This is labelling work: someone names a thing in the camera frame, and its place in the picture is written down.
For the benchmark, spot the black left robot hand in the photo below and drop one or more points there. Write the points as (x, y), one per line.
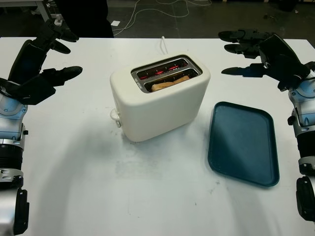
(25, 61)

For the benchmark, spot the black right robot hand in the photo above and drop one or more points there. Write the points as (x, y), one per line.
(280, 54)

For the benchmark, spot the slice of toast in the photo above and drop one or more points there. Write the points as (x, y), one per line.
(167, 84)

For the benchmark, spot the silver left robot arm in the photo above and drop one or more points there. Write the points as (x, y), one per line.
(9, 123)

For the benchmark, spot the white toaster lever knob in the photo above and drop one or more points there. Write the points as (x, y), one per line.
(114, 115)

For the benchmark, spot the white two-slot toaster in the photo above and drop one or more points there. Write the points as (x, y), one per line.
(167, 110)

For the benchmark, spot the small dark floor debris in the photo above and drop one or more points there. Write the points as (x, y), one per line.
(269, 16)

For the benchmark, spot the white power strip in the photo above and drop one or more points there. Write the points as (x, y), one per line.
(58, 22)

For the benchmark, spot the white desk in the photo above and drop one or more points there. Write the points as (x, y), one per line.
(45, 9)

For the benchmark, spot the white paper sheet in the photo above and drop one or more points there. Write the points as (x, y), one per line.
(116, 23)

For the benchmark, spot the teal plastic tray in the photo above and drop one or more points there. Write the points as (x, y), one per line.
(243, 145)

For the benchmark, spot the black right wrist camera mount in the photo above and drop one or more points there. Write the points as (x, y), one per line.
(289, 83)

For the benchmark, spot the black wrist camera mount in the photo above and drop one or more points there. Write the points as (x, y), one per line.
(289, 83)
(32, 92)

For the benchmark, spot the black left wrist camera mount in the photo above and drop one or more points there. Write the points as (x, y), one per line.
(32, 92)

